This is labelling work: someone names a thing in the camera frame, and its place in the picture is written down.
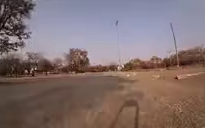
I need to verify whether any tall lamp pole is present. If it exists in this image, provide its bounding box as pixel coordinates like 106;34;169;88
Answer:
114;20;122;70

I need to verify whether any brown-leaved tree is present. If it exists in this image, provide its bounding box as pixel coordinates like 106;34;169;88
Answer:
65;47;91;74

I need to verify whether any grey paved ground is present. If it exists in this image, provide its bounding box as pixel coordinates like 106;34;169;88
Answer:
0;71;138;128

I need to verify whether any plain pole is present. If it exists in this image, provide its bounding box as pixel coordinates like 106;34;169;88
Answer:
169;22;181;68

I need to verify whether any dry brown grass field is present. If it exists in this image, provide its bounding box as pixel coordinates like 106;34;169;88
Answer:
89;66;205;128

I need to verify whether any pale low kerb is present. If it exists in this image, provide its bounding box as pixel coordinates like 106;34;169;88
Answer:
174;71;205;81

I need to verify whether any distant row of trees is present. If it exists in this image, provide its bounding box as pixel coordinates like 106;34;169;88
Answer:
0;45;205;76

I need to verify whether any tall dark tree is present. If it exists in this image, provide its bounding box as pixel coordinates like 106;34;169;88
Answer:
0;0;37;85

